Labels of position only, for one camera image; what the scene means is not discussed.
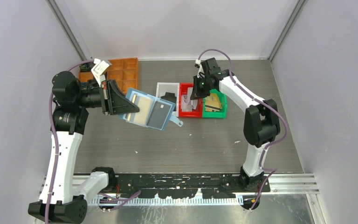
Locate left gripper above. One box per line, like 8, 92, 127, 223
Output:
75, 79, 139, 115

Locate gold card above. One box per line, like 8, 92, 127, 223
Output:
126, 94, 153, 126

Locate blue leather card holder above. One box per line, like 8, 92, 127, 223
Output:
119, 88, 184, 131

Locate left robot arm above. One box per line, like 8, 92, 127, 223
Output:
28, 71, 139, 224

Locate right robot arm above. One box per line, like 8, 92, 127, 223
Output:
191, 58, 280, 192

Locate white cards in red bin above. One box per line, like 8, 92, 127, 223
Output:
180, 87, 199, 112

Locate gold cards in green bin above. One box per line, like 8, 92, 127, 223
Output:
204, 93, 222, 112

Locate red plastic bin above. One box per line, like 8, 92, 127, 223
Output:
177, 83, 203, 118

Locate orange compartment tray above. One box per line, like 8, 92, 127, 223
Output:
78, 57, 138, 95

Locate green plastic bin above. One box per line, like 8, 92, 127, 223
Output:
202, 90, 227, 119

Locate white plastic bin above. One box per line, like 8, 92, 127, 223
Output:
156, 82, 179, 117

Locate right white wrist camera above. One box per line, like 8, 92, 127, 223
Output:
194, 59, 205, 78

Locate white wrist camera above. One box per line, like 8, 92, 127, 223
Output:
91, 58, 112, 87
194, 59, 205, 78

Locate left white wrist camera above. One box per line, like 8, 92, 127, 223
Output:
91, 58, 112, 87

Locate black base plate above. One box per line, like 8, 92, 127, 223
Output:
103, 173, 263, 199

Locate aluminium rail frame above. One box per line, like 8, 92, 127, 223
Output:
39, 174, 320, 207

